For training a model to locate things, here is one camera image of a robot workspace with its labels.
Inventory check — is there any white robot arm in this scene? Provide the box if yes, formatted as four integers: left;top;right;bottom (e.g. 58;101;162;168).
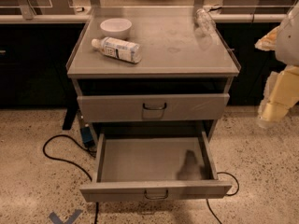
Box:
255;3;299;128

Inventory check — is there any blue power adapter box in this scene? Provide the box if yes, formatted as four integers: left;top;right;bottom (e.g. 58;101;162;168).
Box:
80;127;94;147

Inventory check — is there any grey top drawer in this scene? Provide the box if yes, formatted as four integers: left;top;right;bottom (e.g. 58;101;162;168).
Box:
78;94;229;122

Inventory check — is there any grey drawer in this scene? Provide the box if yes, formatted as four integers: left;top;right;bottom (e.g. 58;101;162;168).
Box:
80;132;232;202
78;94;229;122

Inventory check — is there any white ceramic bowl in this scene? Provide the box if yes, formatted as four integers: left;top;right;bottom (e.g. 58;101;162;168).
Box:
100;18;132;39

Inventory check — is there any black floor cable right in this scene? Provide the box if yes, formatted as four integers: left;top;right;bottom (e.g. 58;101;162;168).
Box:
206;171;240;224

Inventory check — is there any clear crumpled plastic bottle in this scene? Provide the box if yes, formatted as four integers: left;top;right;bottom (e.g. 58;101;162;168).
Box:
195;8;216;35

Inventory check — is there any black floor cable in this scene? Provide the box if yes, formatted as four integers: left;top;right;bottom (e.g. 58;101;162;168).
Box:
206;171;240;224
42;133;100;224

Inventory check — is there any grey metal drawer cabinet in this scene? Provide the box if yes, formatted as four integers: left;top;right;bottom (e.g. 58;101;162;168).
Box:
67;7;240;138

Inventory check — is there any white labelled plastic bottle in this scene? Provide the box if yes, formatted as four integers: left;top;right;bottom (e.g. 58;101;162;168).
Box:
92;37;142;63

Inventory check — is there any black floor cable left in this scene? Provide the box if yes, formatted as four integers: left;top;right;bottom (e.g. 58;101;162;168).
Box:
42;133;100;224

